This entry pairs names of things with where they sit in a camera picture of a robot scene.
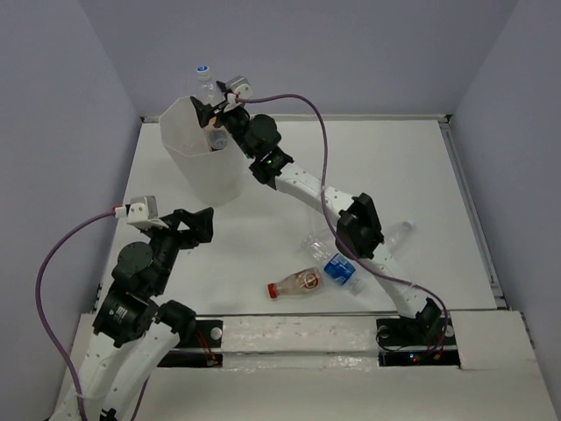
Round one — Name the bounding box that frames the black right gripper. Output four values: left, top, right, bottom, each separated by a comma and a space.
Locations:
187, 96, 254, 161

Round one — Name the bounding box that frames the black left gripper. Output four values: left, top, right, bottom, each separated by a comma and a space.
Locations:
143, 206, 215, 293

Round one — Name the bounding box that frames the clear bottle white cap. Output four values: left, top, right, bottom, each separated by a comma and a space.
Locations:
194, 64, 231, 153

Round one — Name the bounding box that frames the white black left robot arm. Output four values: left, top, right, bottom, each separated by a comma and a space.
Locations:
52, 201, 214, 420

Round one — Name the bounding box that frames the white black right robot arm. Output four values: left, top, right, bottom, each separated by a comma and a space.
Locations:
190, 83, 449, 351

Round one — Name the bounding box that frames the white octagonal plastic bin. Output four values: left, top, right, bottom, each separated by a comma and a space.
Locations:
159, 96, 245, 205

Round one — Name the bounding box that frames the clear crushed bottle far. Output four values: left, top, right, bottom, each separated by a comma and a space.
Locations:
307, 208, 330, 239

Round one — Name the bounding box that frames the red cap tea bottle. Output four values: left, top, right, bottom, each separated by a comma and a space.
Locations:
266, 267, 324, 300

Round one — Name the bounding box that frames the blue label water bottle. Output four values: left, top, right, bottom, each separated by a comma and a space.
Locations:
302, 233, 364, 296

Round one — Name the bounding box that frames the clear bottle far right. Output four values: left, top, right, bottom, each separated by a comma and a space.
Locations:
384, 220, 416, 254

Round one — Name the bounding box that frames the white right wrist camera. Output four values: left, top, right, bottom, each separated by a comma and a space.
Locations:
224, 75, 253, 112

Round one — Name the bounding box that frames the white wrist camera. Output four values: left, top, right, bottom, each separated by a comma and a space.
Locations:
224, 75, 253, 112
126, 196, 158, 229

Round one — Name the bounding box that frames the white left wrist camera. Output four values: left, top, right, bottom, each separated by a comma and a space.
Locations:
126, 196, 158, 229

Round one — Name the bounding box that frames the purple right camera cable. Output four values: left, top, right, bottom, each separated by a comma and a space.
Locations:
236, 93, 451, 363

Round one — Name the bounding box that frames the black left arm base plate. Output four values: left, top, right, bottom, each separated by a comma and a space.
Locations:
158, 319, 224, 368

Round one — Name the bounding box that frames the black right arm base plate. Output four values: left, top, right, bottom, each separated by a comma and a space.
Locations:
375, 318, 461, 367

